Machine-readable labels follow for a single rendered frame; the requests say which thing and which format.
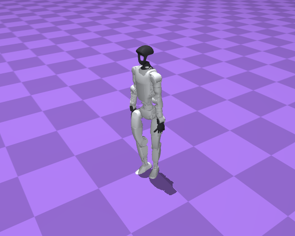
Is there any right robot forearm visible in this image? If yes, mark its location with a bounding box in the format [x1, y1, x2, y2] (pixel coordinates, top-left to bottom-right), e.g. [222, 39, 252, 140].
[129, 91, 138, 109]

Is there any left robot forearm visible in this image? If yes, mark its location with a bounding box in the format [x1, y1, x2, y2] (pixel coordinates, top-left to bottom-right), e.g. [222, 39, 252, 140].
[155, 97, 164, 123]

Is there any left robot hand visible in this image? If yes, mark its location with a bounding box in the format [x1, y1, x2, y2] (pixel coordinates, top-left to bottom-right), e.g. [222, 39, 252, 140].
[154, 119, 165, 133]

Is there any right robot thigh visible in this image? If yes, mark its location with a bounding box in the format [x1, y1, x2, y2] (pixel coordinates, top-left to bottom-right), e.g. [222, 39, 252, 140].
[131, 108, 148, 147]

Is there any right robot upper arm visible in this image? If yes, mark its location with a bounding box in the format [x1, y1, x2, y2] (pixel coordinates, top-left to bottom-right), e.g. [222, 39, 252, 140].
[130, 66, 137, 93]

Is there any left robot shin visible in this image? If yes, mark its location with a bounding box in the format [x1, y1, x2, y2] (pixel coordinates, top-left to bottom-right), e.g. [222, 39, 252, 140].
[152, 142, 161, 169]

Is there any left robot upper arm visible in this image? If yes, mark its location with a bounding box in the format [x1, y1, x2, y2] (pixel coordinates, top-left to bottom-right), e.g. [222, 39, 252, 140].
[150, 71, 162, 104]

